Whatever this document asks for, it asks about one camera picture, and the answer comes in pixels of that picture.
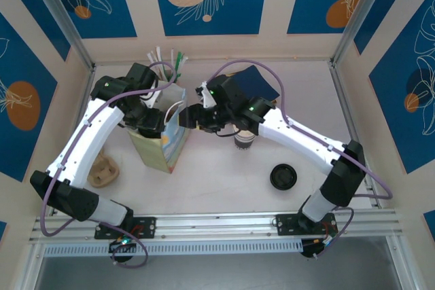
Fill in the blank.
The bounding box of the green and white wrapped straw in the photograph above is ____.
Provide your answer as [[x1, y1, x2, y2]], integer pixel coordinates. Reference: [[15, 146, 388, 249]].
[[173, 54, 188, 79]]

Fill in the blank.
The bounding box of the white slotted cable duct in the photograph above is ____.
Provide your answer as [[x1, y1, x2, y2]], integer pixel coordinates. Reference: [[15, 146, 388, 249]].
[[43, 238, 304, 258]]

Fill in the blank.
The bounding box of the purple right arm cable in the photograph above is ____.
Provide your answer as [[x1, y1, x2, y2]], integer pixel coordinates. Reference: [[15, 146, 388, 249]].
[[209, 59, 394, 260]]

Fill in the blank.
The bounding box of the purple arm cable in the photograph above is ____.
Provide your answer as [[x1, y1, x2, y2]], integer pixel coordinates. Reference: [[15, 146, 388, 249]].
[[209, 59, 394, 260], [39, 61, 177, 268]]

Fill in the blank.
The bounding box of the thin black right gripper cable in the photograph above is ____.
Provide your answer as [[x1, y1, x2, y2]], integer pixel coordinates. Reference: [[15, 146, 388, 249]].
[[215, 126, 246, 139]]

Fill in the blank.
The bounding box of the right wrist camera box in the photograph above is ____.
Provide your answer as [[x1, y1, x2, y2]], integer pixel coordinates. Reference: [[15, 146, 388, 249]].
[[194, 80, 215, 108]]

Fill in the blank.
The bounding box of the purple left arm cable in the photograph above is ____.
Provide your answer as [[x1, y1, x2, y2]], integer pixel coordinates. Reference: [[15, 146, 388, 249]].
[[39, 61, 177, 268]]

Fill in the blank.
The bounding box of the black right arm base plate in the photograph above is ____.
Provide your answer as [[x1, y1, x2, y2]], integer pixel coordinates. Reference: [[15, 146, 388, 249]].
[[273, 213, 338, 237]]

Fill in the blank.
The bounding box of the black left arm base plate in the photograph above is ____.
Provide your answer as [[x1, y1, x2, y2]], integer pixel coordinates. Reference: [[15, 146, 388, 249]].
[[94, 216, 157, 240]]

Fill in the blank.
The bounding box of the grey metal panel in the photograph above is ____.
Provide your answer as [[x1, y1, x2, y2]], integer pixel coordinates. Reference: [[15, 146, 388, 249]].
[[32, 237, 414, 290]]

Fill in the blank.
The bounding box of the printed paper gift bag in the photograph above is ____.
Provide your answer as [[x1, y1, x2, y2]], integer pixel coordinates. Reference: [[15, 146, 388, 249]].
[[128, 81, 190, 174]]

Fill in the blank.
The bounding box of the navy blue paper napkin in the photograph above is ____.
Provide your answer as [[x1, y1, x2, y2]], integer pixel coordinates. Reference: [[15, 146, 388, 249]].
[[233, 64, 281, 101]]

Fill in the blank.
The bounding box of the black plastic cup lid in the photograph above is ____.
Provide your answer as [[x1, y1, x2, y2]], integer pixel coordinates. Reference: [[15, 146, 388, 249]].
[[270, 163, 299, 191]]

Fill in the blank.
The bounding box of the aluminium front rail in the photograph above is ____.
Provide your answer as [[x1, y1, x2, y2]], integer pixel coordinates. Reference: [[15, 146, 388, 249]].
[[29, 207, 404, 245]]

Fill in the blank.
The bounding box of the beige pulp cup carrier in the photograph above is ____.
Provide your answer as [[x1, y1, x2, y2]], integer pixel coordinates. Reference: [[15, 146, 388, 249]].
[[87, 149, 121, 188]]

